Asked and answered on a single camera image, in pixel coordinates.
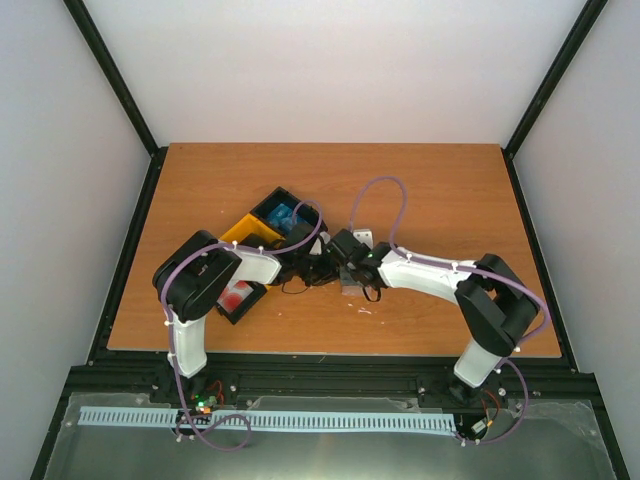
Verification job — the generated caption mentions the pink card holder wallet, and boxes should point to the pink card holder wallet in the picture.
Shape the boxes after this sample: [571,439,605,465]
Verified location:
[339,268,364,297]

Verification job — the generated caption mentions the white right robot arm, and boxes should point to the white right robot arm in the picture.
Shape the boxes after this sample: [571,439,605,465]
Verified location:
[328,229,550,388]

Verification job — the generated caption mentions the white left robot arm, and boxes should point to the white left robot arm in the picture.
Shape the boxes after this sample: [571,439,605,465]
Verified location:
[152,215,332,403]

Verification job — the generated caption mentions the stack of blue cards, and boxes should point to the stack of blue cards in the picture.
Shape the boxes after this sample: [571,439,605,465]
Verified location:
[266,203,306,235]

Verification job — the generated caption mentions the black bin with blue cards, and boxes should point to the black bin with blue cards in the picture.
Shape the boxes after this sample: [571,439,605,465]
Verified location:
[250,186,319,237]

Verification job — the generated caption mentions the black bin with red cards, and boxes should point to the black bin with red cards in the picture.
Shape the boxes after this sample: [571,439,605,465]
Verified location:
[216,281,268,325]

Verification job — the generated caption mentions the stack of red cards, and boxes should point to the stack of red cards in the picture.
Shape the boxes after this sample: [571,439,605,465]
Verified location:
[218,281,253,314]

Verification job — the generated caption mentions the yellow plastic bin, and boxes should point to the yellow plastic bin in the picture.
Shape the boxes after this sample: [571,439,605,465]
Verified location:
[219,213,284,249]

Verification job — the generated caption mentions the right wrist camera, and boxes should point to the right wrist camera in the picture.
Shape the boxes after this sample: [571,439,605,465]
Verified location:
[352,229,374,249]

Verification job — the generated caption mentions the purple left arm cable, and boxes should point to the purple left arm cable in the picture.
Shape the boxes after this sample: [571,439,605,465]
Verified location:
[162,199,324,454]

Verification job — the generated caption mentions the black aluminium frame rail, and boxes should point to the black aluminium frame rail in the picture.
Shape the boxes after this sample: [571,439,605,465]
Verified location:
[31,1,629,479]

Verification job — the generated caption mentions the light blue cable duct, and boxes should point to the light blue cable duct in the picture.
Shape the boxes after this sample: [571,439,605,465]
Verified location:
[77,406,456,436]

